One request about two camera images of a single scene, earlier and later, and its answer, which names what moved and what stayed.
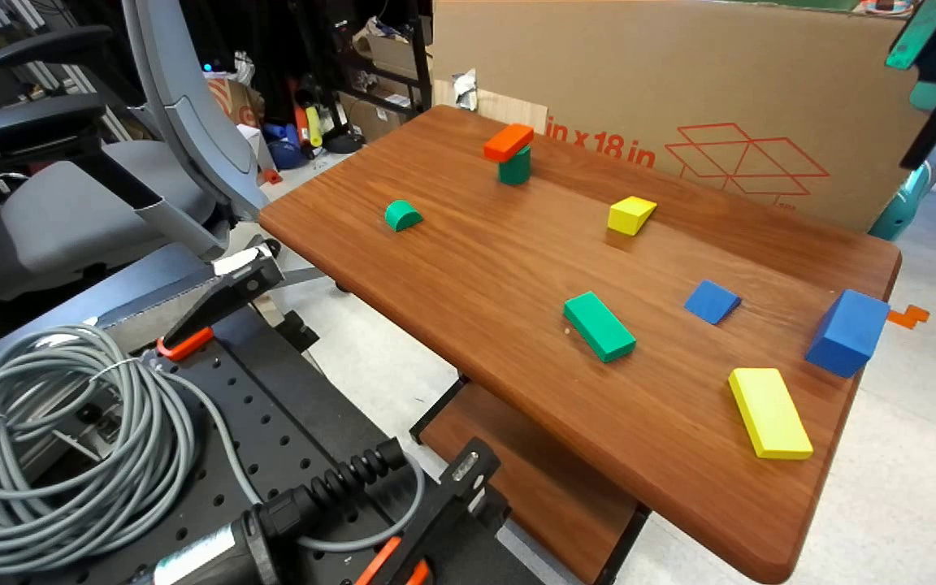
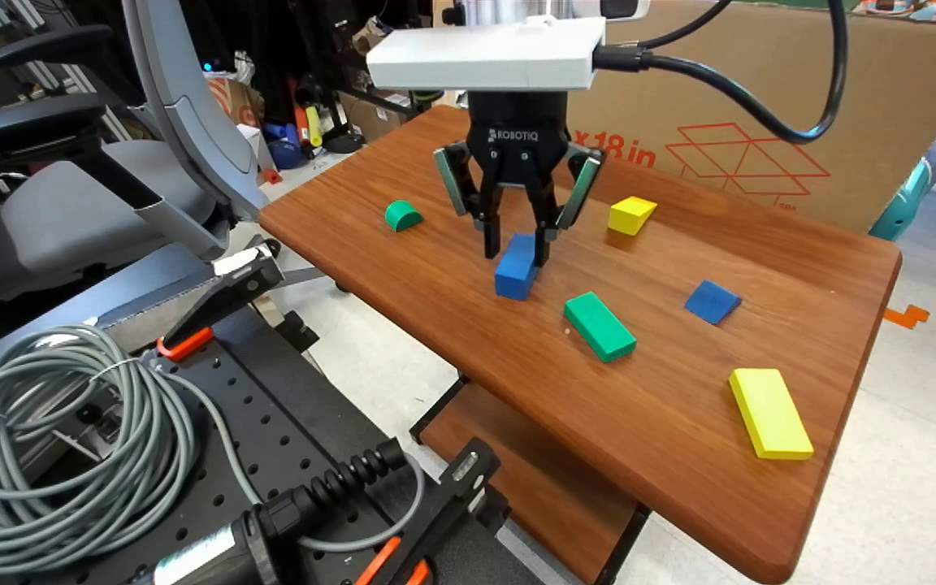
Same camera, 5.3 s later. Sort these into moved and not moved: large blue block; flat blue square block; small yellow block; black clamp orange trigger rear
Moved: large blue block
Not moved: black clamp orange trigger rear; flat blue square block; small yellow block
